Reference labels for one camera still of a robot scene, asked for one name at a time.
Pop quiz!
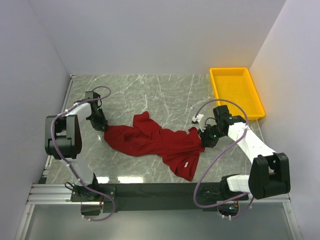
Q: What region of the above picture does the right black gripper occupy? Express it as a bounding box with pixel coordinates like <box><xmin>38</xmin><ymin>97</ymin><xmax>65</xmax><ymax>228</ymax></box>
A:
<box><xmin>197</xmin><ymin>122</ymin><xmax>226</xmax><ymax>148</ymax></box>

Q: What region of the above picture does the red t shirt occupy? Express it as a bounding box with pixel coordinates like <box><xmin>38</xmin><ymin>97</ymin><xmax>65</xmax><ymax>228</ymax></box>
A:
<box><xmin>104</xmin><ymin>111</ymin><xmax>205</xmax><ymax>182</ymax></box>

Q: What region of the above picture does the yellow plastic tray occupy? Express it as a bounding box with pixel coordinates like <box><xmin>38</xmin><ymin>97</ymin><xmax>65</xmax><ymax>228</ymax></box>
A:
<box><xmin>209</xmin><ymin>67</ymin><xmax>266</xmax><ymax>121</ymax></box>

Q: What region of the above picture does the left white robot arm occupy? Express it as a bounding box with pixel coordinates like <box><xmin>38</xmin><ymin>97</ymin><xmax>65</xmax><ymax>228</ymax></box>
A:
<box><xmin>44</xmin><ymin>90</ymin><xmax>108</xmax><ymax>201</ymax></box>

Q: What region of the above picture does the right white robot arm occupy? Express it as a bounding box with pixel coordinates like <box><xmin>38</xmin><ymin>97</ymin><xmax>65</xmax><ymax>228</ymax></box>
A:
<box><xmin>192</xmin><ymin>105</ymin><xmax>291</xmax><ymax>200</ymax></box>

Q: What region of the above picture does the black base beam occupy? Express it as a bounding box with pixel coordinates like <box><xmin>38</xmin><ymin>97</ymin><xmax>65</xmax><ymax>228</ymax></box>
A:
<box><xmin>69</xmin><ymin>182</ymin><xmax>251</xmax><ymax>213</ymax></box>

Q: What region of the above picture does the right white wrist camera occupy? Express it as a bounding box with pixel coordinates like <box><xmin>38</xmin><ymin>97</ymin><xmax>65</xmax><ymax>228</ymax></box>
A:
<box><xmin>191</xmin><ymin>113</ymin><xmax>206</xmax><ymax>132</ymax></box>

